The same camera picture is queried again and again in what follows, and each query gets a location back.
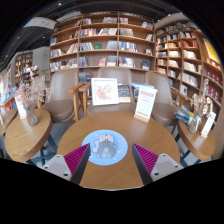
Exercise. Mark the teal book stack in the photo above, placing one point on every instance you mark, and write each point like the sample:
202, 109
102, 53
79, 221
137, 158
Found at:
141, 85

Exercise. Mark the dark covered book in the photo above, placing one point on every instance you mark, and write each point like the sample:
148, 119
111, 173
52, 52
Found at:
124, 93

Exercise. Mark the small white table sign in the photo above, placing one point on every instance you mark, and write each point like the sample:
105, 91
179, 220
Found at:
21, 108
208, 125

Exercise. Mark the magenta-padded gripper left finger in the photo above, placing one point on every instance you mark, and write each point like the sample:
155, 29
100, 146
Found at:
76, 160

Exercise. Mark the white hanging ceiling panel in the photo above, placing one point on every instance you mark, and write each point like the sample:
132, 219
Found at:
40, 22

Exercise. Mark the stack of blue books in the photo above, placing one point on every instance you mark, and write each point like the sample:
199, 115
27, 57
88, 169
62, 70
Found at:
184, 116

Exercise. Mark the brown upholstered wooden armchair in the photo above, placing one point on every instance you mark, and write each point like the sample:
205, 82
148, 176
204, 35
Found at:
110, 71
163, 110
60, 106

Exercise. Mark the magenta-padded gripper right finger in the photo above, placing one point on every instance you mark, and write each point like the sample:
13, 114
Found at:
146, 160

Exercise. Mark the round light blue mouse pad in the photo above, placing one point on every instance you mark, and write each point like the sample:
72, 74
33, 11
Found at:
121, 148

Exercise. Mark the white sign in wooden stand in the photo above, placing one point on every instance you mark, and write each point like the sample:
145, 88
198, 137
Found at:
145, 103

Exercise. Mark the glass vase with pink flowers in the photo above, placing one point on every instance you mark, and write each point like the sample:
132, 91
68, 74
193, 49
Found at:
31, 118

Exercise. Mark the curved wooden bookshelf with books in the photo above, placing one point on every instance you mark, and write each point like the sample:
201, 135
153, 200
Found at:
190, 56

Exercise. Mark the white framed floral picture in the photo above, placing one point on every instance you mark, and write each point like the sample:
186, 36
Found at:
105, 91

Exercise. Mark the glass vase with dried flowers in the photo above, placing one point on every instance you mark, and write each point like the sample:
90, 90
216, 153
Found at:
194, 126

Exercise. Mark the distant wooden bookshelf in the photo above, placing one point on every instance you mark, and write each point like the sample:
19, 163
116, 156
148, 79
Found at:
23, 63

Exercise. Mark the round wooden side table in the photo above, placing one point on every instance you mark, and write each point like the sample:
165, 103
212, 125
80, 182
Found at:
25, 140
196, 145

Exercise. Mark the grey computer mouse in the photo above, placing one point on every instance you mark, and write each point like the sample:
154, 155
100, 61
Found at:
106, 149

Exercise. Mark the wide wooden bookshelf with books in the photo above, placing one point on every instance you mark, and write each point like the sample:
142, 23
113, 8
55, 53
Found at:
100, 40

